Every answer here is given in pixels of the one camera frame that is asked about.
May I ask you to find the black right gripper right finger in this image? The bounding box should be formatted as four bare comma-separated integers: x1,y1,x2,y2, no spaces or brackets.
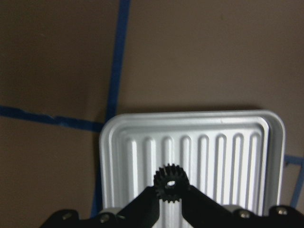
181,185,233,228

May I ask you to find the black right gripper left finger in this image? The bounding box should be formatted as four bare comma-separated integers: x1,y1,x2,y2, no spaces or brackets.
118,187,160,228

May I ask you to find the black bearing gear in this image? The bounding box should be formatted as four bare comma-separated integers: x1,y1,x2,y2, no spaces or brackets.
153,163,190,203

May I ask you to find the silver ribbed metal tray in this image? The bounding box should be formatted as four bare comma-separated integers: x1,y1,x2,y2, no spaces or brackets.
99,110,285,216

